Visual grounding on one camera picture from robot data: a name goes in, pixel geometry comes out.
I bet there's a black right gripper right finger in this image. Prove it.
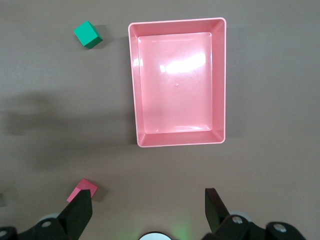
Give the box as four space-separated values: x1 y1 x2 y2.
201 188 305 240

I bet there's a pink plastic tray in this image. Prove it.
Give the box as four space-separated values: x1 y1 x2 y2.
127 16 228 148

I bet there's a brown table cover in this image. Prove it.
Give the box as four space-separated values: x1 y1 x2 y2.
0 0 320 240

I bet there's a green foam cube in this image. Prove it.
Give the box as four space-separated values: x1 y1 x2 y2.
73 20 104 50

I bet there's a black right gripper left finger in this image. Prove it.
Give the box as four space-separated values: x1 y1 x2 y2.
0 188 94 240

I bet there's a pink foam cube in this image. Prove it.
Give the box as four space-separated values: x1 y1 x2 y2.
66 178 98 203

